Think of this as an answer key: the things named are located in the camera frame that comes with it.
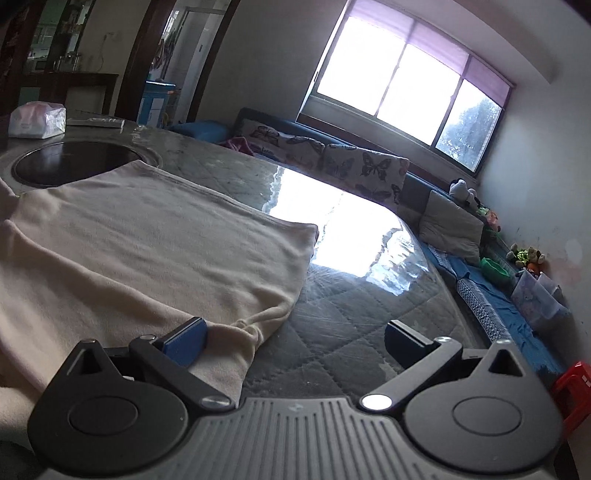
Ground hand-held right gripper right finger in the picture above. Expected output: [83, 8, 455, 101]
[360, 319, 532, 411]

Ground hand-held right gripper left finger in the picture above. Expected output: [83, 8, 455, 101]
[60, 316, 236, 411]

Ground cream garment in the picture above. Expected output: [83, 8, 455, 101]
[0, 159, 320, 416]

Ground green bowl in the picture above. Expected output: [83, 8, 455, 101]
[480, 257, 515, 283]

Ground grey pillow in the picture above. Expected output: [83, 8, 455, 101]
[418, 190, 485, 264]

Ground clear plastic storage box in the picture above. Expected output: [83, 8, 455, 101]
[510, 269, 566, 333]

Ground small plush toys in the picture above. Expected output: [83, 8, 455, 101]
[505, 246, 546, 273]

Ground pink plush toy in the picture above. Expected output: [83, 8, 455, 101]
[478, 207, 502, 232]

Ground panda plush toy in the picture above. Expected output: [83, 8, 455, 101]
[449, 178, 481, 208]

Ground red plastic stool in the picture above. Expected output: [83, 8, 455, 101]
[550, 361, 591, 437]

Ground tall butterfly print cushion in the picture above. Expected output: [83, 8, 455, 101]
[321, 143, 411, 213]

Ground pink cloth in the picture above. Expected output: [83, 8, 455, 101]
[219, 136, 257, 158]

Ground round black induction cooktop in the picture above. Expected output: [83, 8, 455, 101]
[10, 141, 162, 188]

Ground wide butterfly print cushion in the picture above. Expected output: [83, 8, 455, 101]
[238, 119, 326, 174]

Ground grey remote control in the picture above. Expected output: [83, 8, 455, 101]
[66, 117, 125, 132]

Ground blue cabinet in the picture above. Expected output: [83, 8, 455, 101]
[139, 80, 176, 130]

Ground window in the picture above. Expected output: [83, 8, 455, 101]
[300, 0, 515, 174]

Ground soft tissue pack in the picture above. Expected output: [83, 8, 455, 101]
[8, 100, 66, 138]

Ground dark wooden sideboard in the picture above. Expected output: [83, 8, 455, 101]
[18, 71, 120, 116]

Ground glass jars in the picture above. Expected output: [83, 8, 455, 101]
[53, 53, 84, 73]

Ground dark wooden door frame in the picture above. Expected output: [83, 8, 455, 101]
[115, 0, 241, 125]

